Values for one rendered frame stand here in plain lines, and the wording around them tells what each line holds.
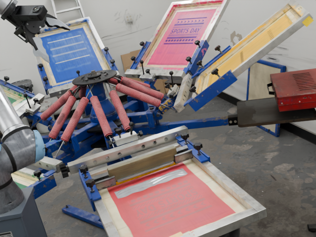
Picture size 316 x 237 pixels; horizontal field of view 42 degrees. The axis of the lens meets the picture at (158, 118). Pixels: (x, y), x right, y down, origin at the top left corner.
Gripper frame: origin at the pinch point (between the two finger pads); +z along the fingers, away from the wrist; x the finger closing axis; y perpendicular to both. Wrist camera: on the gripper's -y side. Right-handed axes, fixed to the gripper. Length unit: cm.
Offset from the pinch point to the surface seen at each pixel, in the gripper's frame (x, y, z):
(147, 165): 0, 40, 75
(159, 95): -64, 82, 88
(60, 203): -6, 242, 128
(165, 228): 32, 8, 74
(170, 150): -11, 34, 79
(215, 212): 19, -3, 87
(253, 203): 12, -16, 92
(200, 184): 3, 16, 90
